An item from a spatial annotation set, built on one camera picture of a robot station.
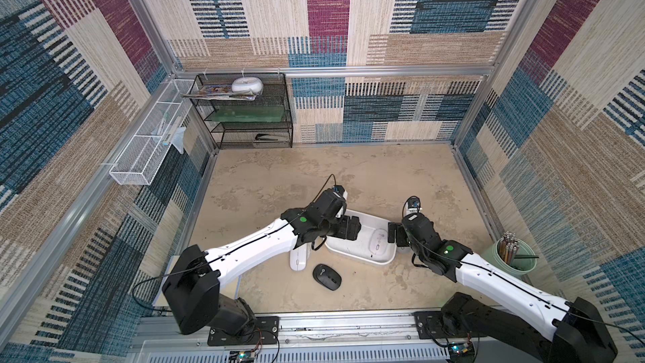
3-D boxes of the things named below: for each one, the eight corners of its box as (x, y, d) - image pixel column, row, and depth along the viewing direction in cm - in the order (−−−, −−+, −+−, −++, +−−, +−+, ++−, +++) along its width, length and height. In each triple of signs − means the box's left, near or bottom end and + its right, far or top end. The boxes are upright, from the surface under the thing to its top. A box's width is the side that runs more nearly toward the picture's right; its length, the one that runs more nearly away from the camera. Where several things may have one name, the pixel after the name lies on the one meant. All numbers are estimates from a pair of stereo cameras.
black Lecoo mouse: (309, 277, 85) (309, 274, 83) (317, 262, 87) (317, 260, 86) (336, 293, 81) (336, 291, 80) (343, 278, 84) (344, 275, 83)
